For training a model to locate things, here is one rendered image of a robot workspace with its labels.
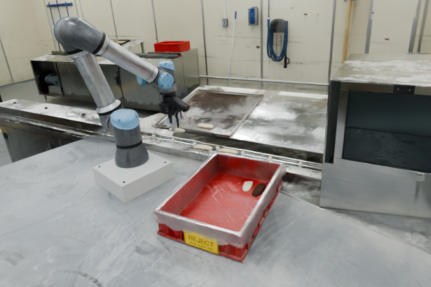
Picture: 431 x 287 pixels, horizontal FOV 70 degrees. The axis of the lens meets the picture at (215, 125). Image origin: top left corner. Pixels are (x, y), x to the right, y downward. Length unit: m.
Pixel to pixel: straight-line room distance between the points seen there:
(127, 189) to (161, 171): 0.17
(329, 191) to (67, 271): 0.89
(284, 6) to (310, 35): 0.60
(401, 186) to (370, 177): 0.09
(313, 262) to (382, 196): 0.33
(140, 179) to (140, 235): 0.26
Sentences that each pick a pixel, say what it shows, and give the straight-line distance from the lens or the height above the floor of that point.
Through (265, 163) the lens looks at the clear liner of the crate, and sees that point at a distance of 1.31.
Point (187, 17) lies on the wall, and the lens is 5.95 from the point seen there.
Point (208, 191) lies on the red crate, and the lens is 1.31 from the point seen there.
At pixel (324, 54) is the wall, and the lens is 5.07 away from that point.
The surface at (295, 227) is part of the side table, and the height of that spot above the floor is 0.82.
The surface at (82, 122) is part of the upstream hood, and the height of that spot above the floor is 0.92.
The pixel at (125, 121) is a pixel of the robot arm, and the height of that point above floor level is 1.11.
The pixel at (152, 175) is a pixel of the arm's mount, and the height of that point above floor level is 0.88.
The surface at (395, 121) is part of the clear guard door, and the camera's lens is 1.06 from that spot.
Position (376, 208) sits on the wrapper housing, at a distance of 1.20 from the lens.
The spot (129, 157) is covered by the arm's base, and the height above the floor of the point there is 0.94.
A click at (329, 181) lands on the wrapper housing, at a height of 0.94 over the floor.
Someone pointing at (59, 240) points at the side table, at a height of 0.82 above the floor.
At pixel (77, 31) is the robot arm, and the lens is 1.28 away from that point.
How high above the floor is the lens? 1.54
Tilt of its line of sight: 21 degrees down
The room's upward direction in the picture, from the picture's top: 4 degrees counter-clockwise
